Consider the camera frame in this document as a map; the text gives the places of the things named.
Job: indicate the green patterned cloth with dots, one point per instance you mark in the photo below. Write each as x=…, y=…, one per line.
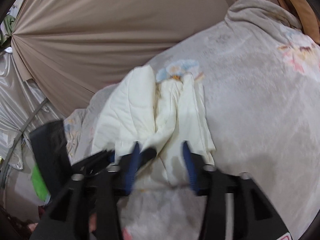
x=6, y=27

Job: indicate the grey floral fleece blanket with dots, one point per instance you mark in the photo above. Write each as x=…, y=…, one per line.
x=250, y=105

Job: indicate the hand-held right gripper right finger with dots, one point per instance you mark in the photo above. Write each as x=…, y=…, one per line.
x=190, y=166

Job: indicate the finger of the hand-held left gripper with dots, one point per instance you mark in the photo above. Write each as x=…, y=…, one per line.
x=98, y=158
x=148, y=153

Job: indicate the grey metal pole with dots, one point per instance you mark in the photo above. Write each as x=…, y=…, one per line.
x=30, y=118

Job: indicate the orange cloth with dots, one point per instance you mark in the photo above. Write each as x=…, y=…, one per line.
x=300, y=5

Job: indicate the green cushion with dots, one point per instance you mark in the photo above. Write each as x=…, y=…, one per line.
x=39, y=183

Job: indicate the beige draped fabric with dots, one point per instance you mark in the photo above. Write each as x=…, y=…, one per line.
x=100, y=30

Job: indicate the cream quilted jacket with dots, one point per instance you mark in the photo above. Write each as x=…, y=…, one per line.
x=140, y=115

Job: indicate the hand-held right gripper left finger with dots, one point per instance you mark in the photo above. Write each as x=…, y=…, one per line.
x=131, y=166

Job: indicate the silver satin curtain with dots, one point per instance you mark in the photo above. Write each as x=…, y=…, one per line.
x=17, y=97

